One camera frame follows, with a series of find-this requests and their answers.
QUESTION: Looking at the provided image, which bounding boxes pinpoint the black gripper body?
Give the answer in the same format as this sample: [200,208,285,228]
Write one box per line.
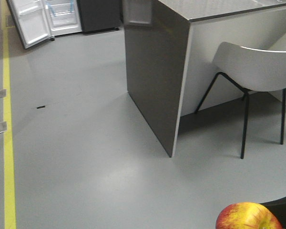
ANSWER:
[261,197,286,229]

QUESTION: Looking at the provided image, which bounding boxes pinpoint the red yellow apple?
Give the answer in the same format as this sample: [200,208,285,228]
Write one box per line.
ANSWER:
[215,202,282,229]

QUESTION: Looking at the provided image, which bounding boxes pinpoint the open fridge door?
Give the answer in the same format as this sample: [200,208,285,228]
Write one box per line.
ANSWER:
[7,0,53,49]

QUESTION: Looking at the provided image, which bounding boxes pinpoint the white shell chair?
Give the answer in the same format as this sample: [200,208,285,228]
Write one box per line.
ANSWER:
[195,33,286,158]

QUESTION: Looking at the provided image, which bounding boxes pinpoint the grey kitchen island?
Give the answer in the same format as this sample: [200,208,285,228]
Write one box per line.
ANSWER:
[123,0,286,156]

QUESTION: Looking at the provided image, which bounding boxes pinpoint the grey refrigerator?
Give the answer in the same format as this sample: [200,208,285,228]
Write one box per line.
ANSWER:
[44,0,122,36]

